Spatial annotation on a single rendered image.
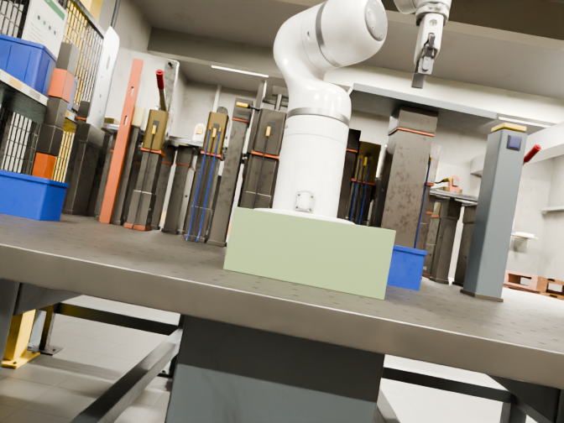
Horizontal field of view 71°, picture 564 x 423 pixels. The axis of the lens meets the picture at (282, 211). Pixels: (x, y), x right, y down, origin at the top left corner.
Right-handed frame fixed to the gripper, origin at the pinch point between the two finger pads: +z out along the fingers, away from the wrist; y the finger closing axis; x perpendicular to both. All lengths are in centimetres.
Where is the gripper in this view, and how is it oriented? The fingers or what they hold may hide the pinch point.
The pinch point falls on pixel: (420, 77)
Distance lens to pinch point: 116.3
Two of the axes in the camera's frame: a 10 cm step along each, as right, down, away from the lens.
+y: 1.3, 0.8, 9.9
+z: -1.9, 9.8, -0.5
